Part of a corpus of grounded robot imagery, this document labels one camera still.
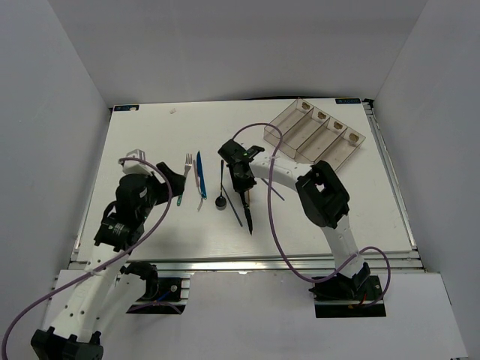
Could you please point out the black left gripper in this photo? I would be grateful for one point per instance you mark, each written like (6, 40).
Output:
(177, 181)

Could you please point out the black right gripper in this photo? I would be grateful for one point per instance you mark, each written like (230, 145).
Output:
(240, 187)

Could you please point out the blue knife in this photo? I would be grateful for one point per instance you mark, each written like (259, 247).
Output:
(202, 184)

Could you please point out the black steak knife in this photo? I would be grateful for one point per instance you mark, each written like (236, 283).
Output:
(247, 212)

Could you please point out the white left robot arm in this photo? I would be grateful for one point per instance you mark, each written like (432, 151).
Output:
(110, 285)

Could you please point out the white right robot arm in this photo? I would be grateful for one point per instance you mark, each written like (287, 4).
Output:
(323, 198)

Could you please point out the blue chopstick lower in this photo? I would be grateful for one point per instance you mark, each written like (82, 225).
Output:
(232, 206)

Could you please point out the smoky clear divided organizer tray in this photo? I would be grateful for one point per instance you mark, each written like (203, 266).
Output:
(307, 134)

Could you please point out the left blue corner marker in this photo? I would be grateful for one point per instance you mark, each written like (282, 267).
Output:
(126, 108)

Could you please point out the blue corner marker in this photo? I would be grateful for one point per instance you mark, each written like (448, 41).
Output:
(126, 108)
(347, 100)

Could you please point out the right blue corner marker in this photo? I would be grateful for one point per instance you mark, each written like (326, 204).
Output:
(347, 100)

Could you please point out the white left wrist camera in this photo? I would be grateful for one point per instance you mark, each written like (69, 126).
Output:
(135, 159)

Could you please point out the black spoon long handle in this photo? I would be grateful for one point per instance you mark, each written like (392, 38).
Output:
(221, 201)

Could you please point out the green handled fork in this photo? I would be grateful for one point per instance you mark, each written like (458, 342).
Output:
(187, 167)

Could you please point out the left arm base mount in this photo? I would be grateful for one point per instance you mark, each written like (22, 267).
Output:
(164, 294)

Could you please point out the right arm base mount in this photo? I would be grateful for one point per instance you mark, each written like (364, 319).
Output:
(332, 301)

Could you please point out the aluminium table edge rail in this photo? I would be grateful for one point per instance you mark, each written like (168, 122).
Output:
(405, 261)

